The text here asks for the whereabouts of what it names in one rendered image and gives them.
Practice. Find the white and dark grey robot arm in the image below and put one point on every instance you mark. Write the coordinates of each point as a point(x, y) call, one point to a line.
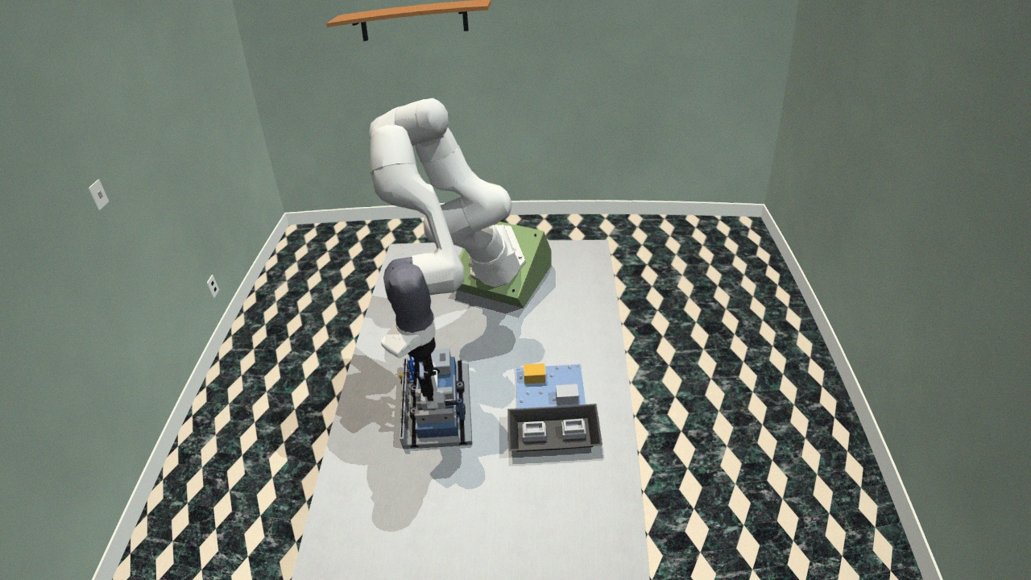
point(495, 254)

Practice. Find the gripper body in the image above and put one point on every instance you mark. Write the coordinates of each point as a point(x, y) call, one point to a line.
point(421, 353)

